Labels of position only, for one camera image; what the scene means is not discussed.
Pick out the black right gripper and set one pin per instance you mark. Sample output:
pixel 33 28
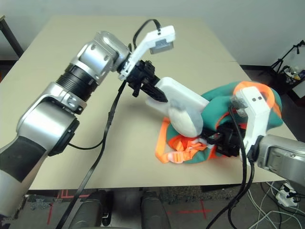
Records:
pixel 227 143

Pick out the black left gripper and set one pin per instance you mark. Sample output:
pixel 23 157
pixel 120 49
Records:
pixel 143 72

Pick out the white Unitree pencil case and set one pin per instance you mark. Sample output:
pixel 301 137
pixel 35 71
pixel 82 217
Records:
pixel 181 93

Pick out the teal and orange backpack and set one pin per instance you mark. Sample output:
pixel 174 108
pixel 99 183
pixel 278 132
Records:
pixel 214 102

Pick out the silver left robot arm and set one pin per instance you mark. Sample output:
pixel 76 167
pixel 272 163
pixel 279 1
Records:
pixel 52 114

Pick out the white power strip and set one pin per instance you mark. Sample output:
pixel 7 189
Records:
pixel 289 194

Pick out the black tripod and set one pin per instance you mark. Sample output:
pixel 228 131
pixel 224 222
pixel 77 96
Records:
pixel 284 57

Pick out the dark grey robot left leg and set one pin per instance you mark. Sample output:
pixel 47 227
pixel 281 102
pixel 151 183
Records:
pixel 91 212

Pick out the dark framed side table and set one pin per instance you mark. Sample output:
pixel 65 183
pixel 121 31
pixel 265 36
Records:
pixel 10 35

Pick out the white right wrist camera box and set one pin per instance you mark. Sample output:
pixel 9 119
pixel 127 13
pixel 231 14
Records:
pixel 256 112

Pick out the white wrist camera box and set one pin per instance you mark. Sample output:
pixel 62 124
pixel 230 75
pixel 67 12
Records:
pixel 256 112
pixel 159 35

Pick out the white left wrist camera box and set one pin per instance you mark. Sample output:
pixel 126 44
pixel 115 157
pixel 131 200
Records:
pixel 159 35

